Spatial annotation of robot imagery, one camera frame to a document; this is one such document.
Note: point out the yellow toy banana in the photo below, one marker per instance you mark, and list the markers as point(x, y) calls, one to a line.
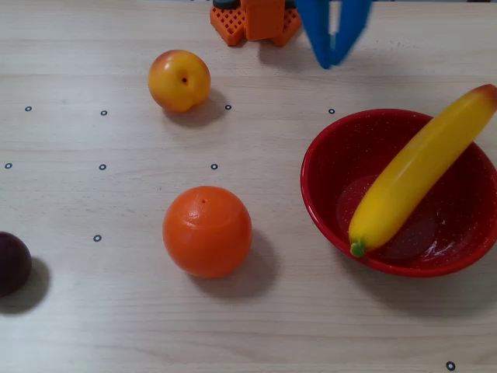
point(419, 163)

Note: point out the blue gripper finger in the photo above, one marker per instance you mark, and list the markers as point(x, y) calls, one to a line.
point(316, 31)
point(353, 23)

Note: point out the yellow red toy peach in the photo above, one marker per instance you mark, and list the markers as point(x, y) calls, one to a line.
point(178, 81)

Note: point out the red speckled bowl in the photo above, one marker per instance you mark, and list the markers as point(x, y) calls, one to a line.
point(330, 155)

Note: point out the dark purple toy plum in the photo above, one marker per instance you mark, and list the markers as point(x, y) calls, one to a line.
point(13, 264)

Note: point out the orange toy fruit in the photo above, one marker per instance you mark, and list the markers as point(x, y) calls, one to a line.
point(207, 233)

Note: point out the orange robot base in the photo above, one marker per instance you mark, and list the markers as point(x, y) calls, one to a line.
point(264, 19)

